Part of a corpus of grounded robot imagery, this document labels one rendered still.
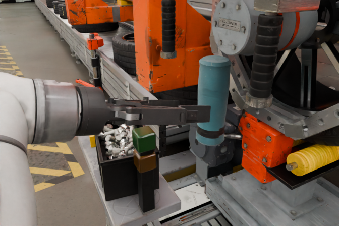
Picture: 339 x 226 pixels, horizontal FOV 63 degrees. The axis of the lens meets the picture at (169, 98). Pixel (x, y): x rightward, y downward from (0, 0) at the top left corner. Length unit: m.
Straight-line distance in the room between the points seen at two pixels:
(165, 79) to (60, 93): 0.75
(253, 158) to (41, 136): 0.63
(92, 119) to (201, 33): 0.84
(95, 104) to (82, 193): 1.07
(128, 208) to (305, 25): 0.58
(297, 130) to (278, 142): 0.09
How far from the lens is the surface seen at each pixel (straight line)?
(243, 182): 1.14
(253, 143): 0.85
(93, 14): 2.95
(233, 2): 0.62
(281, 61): 0.87
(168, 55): 0.74
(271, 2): 0.44
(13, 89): 0.38
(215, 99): 0.78
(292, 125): 0.74
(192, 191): 1.30
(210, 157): 1.14
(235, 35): 0.62
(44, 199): 1.49
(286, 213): 1.07
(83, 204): 1.40
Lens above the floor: 0.95
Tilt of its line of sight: 24 degrees down
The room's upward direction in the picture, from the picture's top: straight up
